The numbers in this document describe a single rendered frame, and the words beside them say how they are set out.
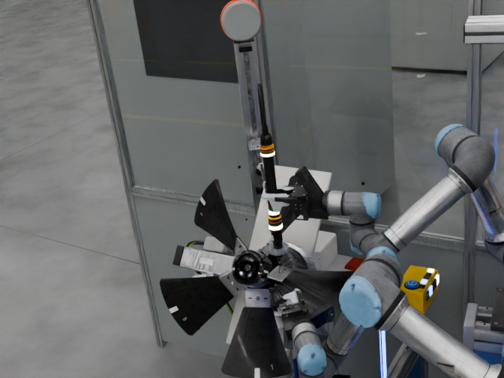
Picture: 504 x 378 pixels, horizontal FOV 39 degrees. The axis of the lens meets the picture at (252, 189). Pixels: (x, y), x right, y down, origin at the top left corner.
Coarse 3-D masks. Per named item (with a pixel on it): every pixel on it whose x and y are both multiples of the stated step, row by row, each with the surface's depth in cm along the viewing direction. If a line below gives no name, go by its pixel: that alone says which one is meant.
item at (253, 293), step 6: (246, 294) 238; (252, 294) 239; (258, 294) 240; (264, 294) 240; (246, 300) 237; (252, 300) 238; (264, 300) 240; (246, 306) 237; (252, 306) 237; (258, 306) 238; (264, 306) 239
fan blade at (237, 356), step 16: (240, 320) 235; (256, 320) 236; (272, 320) 238; (240, 336) 233; (256, 336) 234; (272, 336) 236; (240, 352) 232; (256, 352) 232; (272, 352) 234; (224, 368) 231; (240, 368) 231; (288, 368) 232
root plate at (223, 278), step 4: (228, 272) 243; (220, 276) 244; (224, 276) 244; (228, 276) 244; (232, 276) 244; (224, 280) 245; (228, 280) 245; (232, 280) 244; (224, 284) 245; (228, 284) 245; (236, 284) 245; (240, 284) 245; (228, 288) 246; (232, 288) 246; (240, 288) 246; (244, 288) 246; (232, 292) 247; (236, 292) 247
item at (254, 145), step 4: (252, 140) 288; (256, 140) 288; (248, 144) 286; (252, 144) 285; (256, 144) 285; (248, 148) 288; (252, 148) 281; (256, 148) 280; (252, 152) 280; (256, 152) 280; (252, 156) 281; (256, 156) 281; (252, 160) 282; (256, 160) 282; (252, 164) 282; (256, 164) 283
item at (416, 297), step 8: (408, 272) 250; (416, 272) 250; (424, 272) 249; (416, 280) 245; (432, 280) 245; (400, 288) 242; (408, 288) 241; (416, 288) 241; (424, 288) 241; (408, 296) 241; (416, 296) 240; (424, 296) 240; (432, 296) 248; (416, 304) 241; (424, 304) 241; (424, 312) 242
